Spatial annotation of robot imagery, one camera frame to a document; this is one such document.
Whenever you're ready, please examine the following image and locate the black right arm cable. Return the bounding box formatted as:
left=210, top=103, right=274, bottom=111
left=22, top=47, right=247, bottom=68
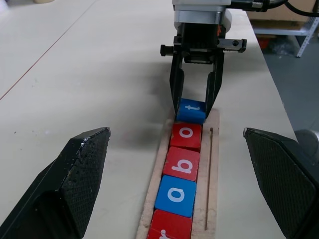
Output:
left=285, top=0, right=319, bottom=18

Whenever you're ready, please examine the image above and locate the brown cardboard box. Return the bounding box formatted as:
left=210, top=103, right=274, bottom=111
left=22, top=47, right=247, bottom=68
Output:
left=248, top=2, right=319, bottom=28

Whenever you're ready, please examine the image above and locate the red letter tile b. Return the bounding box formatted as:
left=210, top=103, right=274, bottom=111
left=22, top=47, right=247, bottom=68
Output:
left=162, top=146, right=201, bottom=182

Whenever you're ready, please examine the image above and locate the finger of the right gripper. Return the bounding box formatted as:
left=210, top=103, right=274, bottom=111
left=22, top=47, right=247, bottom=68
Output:
left=205, top=51, right=225, bottom=118
left=169, top=52, right=186, bottom=115

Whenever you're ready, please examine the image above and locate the wooden letter tray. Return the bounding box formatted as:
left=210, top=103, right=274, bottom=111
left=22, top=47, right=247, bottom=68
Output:
left=136, top=107, right=221, bottom=239

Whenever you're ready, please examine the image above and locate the red letter tile o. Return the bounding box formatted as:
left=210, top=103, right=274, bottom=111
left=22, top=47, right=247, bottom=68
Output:
left=169, top=123, right=203, bottom=152

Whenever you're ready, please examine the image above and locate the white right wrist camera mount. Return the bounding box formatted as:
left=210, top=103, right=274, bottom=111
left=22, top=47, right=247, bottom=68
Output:
left=171, top=0, right=232, bottom=32

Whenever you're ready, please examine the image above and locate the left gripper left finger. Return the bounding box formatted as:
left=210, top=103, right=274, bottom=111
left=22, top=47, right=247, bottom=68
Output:
left=0, top=126, right=112, bottom=239

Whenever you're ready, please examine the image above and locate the white metal shelf rack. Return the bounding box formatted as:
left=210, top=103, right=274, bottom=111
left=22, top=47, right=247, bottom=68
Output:
left=254, top=17, right=319, bottom=58

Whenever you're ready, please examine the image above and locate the red letter tile r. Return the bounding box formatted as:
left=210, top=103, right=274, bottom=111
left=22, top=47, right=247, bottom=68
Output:
left=147, top=209, right=193, bottom=239

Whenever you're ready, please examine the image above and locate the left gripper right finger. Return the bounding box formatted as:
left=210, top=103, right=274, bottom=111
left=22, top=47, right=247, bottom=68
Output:
left=243, top=127, right=319, bottom=239

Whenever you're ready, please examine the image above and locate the grey rounded robot part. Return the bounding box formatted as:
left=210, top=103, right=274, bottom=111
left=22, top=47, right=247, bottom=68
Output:
left=294, top=129, right=319, bottom=160

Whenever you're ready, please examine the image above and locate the blue letter tile t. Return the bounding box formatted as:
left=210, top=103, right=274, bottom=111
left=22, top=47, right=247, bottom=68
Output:
left=176, top=98, right=208, bottom=125

